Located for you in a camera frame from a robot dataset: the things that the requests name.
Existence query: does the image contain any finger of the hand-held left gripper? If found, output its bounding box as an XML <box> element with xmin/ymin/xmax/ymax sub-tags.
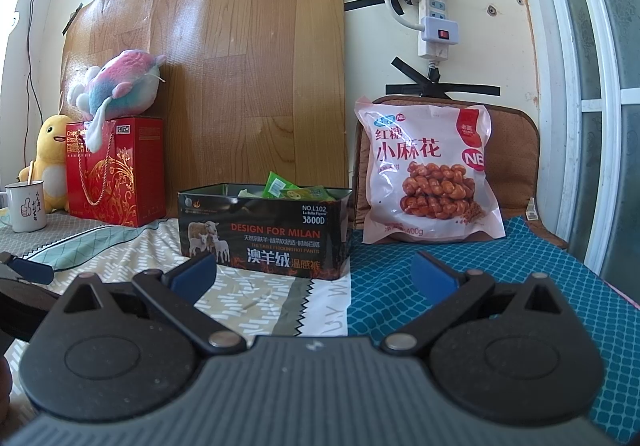
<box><xmin>0</xmin><ymin>251</ymin><xmax>55</xmax><ymax>286</ymax></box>

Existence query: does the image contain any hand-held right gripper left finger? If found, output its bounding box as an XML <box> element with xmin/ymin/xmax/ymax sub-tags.
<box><xmin>52</xmin><ymin>250</ymin><xmax>247</xmax><ymax>356</ymax></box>

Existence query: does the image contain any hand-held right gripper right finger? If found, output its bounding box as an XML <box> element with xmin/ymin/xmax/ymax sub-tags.
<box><xmin>380</xmin><ymin>249</ymin><xmax>576</xmax><ymax>356</ymax></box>

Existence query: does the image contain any black cardboard box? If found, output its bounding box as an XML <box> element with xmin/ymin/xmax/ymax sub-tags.
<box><xmin>177</xmin><ymin>182</ymin><xmax>353</xmax><ymax>281</ymax></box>

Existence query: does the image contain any small bright green packet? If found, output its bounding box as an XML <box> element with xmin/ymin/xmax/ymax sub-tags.
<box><xmin>262</xmin><ymin>171</ymin><xmax>302</xmax><ymax>199</ymax></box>

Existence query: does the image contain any white enamel mug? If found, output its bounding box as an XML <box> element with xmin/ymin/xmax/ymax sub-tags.
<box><xmin>0</xmin><ymin>180</ymin><xmax>48</xmax><ymax>233</ymax></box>

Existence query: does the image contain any red gift bag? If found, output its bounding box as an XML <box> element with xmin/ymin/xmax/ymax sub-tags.
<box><xmin>65</xmin><ymin>116</ymin><xmax>167</xmax><ymax>228</ymax></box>

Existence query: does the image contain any large pink snack bag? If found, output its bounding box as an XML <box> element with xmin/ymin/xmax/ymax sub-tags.
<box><xmin>354</xmin><ymin>96</ymin><xmax>507</xmax><ymax>245</ymax></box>

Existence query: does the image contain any yellow duck plush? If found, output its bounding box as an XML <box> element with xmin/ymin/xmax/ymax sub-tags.
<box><xmin>19</xmin><ymin>113</ymin><xmax>73</xmax><ymax>213</ymax></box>

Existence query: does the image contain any wood-grain board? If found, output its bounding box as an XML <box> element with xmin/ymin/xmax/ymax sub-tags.
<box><xmin>61</xmin><ymin>0</ymin><xmax>348</xmax><ymax>227</ymax></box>

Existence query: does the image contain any pink blue plush fish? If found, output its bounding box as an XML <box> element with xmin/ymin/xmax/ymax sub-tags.
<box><xmin>67</xmin><ymin>50</ymin><xmax>167</xmax><ymax>129</ymax></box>

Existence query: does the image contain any white window frame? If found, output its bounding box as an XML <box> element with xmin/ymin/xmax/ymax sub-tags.
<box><xmin>505</xmin><ymin>0</ymin><xmax>640</xmax><ymax>307</ymax></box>

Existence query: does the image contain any white switch adapter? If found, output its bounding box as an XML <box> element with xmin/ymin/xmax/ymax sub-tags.
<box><xmin>419</xmin><ymin>16</ymin><xmax>461</xmax><ymax>43</ymax></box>

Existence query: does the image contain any black wall cable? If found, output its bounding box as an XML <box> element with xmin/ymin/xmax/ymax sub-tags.
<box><xmin>22</xmin><ymin>0</ymin><xmax>66</xmax><ymax>119</ymax></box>

